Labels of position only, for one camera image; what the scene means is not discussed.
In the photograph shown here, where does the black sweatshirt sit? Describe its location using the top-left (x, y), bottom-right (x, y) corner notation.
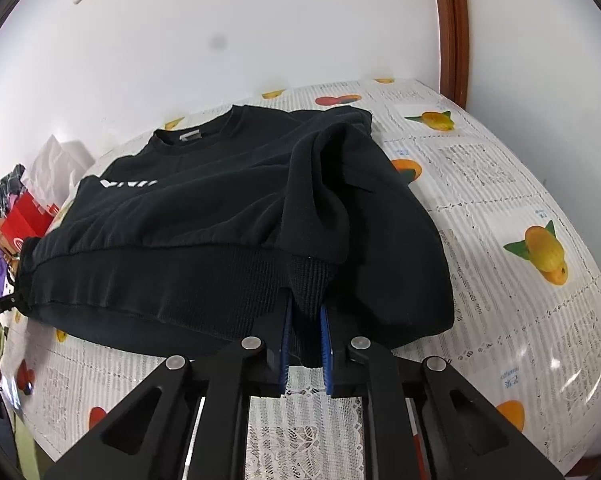
top-left (18, 104), bottom-right (455, 368)

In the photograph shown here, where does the red paper bag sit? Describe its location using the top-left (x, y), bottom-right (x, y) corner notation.
top-left (0, 191), bottom-right (61, 256)

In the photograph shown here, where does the brown wooden door frame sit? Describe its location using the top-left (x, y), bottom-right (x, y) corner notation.
top-left (431, 0), bottom-right (470, 110)

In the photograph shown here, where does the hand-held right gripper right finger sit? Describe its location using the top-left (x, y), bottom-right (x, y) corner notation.
top-left (319, 305), bottom-right (565, 480)

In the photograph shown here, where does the fruit print tablecloth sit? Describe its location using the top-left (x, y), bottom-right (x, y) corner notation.
top-left (5, 77), bottom-right (601, 480)

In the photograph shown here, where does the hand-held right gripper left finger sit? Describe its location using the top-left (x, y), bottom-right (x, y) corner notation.
top-left (43, 305), bottom-right (297, 480)

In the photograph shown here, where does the green mat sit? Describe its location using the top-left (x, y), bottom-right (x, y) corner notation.
top-left (10, 427), bottom-right (46, 476)

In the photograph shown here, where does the white plastic bag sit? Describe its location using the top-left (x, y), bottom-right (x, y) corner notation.
top-left (19, 134), bottom-right (96, 206)

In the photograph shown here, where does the grey plaid cloth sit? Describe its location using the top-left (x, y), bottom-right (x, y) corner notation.
top-left (0, 164), bottom-right (28, 216)

